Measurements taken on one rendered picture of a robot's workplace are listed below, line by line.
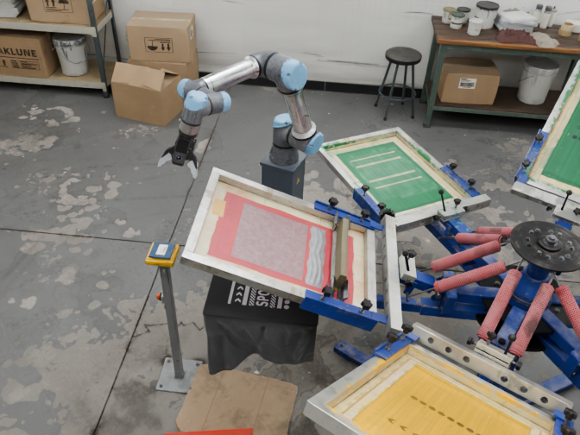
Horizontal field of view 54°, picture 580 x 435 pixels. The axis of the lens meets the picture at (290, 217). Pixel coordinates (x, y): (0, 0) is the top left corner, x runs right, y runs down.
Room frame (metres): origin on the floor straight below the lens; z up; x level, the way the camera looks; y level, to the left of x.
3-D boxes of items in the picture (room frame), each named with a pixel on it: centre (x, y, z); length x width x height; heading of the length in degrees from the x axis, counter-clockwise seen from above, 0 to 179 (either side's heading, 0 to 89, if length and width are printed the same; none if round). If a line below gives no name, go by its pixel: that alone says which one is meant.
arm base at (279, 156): (2.41, 0.04, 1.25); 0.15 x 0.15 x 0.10
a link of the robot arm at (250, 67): (2.14, 0.26, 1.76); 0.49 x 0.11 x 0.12; 140
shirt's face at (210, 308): (1.79, 0.09, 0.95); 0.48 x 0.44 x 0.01; 86
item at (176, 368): (1.94, 0.58, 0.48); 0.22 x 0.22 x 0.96; 86
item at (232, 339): (1.58, 0.10, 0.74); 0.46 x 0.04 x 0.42; 86
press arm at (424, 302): (1.75, -0.41, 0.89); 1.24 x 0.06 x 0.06; 86
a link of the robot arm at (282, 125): (2.40, 0.04, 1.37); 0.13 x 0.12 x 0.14; 50
